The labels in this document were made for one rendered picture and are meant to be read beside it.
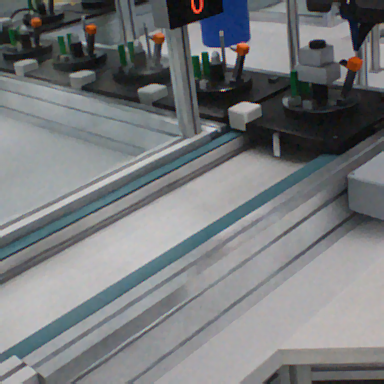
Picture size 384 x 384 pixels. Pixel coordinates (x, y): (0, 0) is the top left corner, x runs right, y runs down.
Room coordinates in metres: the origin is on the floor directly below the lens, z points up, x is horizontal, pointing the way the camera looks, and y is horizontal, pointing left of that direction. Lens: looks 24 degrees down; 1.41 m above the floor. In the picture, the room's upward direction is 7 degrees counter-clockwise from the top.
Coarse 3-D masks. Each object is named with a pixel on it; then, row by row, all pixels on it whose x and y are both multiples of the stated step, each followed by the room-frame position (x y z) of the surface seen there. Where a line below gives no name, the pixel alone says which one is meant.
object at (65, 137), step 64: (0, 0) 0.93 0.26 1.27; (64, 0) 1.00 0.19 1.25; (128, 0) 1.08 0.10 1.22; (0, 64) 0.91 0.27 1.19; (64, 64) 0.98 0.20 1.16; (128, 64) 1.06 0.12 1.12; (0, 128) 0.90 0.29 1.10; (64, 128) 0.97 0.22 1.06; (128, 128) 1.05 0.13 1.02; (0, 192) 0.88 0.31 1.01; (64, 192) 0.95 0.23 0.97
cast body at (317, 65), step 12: (300, 48) 1.17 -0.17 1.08; (312, 48) 1.15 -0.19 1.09; (324, 48) 1.15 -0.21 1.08; (300, 60) 1.16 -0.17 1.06; (312, 60) 1.14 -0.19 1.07; (324, 60) 1.14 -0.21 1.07; (300, 72) 1.16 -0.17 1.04; (312, 72) 1.14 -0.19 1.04; (324, 72) 1.13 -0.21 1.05; (336, 72) 1.14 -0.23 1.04; (324, 84) 1.13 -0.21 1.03
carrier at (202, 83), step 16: (224, 48) 1.40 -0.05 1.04; (208, 64) 1.39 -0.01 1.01; (224, 64) 1.40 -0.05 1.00; (208, 80) 1.30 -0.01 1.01; (224, 80) 1.34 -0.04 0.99; (240, 80) 1.30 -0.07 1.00; (256, 80) 1.37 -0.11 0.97; (288, 80) 1.34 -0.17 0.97; (208, 96) 1.28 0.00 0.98; (224, 96) 1.28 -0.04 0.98; (240, 96) 1.28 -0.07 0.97; (256, 96) 1.27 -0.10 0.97; (272, 96) 1.28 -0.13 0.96; (208, 112) 1.21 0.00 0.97; (224, 112) 1.20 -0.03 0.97
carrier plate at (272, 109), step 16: (368, 96) 1.19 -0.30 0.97; (272, 112) 1.17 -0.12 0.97; (368, 112) 1.11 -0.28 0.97; (256, 128) 1.12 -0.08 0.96; (272, 128) 1.09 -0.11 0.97; (288, 128) 1.08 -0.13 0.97; (304, 128) 1.08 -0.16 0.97; (320, 128) 1.07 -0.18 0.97; (336, 128) 1.06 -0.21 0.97; (352, 128) 1.05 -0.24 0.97; (368, 128) 1.05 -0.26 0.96; (304, 144) 1.04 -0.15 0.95; (320, 144) 1.02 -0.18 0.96; (336, 144) 1.00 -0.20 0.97; (352, 144) 1.02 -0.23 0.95
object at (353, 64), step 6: (342, 60) 1.12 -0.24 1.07; (348, 60) 1.11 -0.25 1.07; (354, 60) 1.10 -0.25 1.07; (360, 60) 1.10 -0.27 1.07; (348, 66) 1.10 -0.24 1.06; (354, 66) 1.10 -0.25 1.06; (360, 66) 1.10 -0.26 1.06; (348, 72) 1.11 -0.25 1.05; (354, 72) 1.10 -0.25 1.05; (348, 78) 1.11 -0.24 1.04; (348, 84) 1.11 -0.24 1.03; (342, 90) 1.12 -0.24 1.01; (348, 90) 1.11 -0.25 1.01; (342, 96) 1.12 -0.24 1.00; (348, 96) 1.12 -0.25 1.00
